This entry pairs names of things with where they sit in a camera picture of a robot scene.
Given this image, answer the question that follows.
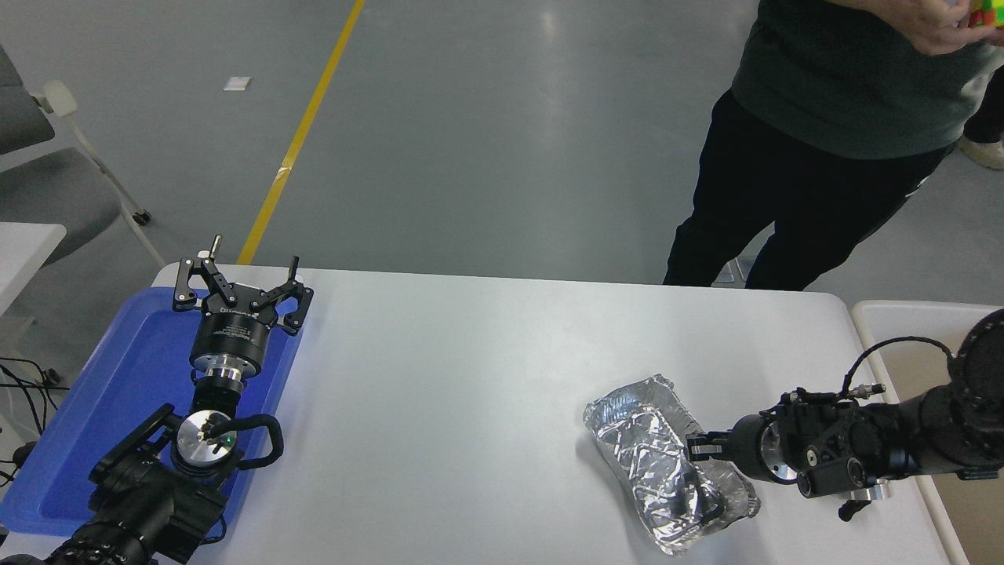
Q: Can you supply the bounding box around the blue plastic tray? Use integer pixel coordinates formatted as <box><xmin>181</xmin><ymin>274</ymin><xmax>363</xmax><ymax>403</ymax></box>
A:
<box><xmin>0</xmin><ymin>286</ymin><xmax>305</xmax><ymax>538</ymax></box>

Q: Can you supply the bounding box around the person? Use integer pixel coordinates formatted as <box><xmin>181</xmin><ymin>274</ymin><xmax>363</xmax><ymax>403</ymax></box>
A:
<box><xmin>957</xmin><ymin>67</ymin><xmax>1004</xmax><ymax>171</ymax></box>
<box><xmin>663</xmin><ymin>0</ymin><xmax>1004</xmax><ymax>292</ymax></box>

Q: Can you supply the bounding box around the grey office chair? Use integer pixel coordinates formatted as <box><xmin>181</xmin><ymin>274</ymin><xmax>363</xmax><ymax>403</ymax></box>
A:
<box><xmin>0</xmin><ymin>43</ymin><xmax>166</xmax><ymax>268</ymax></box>

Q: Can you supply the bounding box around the black cable plug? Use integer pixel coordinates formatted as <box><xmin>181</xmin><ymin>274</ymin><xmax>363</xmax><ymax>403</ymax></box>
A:
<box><xmin>0</xmin><ymin>441</ymin><xmax>37</xmax><ymax>483</ymax></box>

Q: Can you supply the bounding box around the person's hand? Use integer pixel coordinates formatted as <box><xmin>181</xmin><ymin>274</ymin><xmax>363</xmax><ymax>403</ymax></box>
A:
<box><xmin>851</xmin><ymin>0</ymin><xmax>1004</xmax><ymax>56</ymax></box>

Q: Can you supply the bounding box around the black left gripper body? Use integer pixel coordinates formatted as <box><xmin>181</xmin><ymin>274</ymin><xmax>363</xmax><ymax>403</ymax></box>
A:
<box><xmin>191</xmin><ymin>294</ymin><xmax>281</xmax><ymax>370</ymax></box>

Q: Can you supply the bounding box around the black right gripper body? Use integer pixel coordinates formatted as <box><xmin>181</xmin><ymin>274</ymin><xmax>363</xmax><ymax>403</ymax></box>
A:
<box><xmin>729</xmin><ymin>414</ymin><xmax>776</xmax><ymax>482</ymax></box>

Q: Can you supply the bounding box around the silver foil tray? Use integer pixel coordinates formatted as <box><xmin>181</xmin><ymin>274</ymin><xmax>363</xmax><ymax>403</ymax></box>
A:
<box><xmin>583</xmin><ymin>374</ymin><xmax>762</xmax><ymax>556</ymax></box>

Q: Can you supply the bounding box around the large pale bin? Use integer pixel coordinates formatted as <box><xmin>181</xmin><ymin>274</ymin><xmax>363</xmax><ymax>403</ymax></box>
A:
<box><xmin>851</xmin><ymin>300</ymin><xmax>1004</xmax><ymax>565</ymax></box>

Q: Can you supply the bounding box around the white side table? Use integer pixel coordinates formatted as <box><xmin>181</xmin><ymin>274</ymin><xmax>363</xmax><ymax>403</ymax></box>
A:
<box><xmin>0</xmin><ymin>222</ymin><xmax>67</xmax><ymax>315</ymax></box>

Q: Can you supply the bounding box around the black floor cable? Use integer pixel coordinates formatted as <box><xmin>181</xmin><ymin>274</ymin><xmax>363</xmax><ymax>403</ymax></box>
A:
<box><xmin>0</xmin><ymin>357</ymin><xmax>70</xmax><ymax>436</ymax></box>

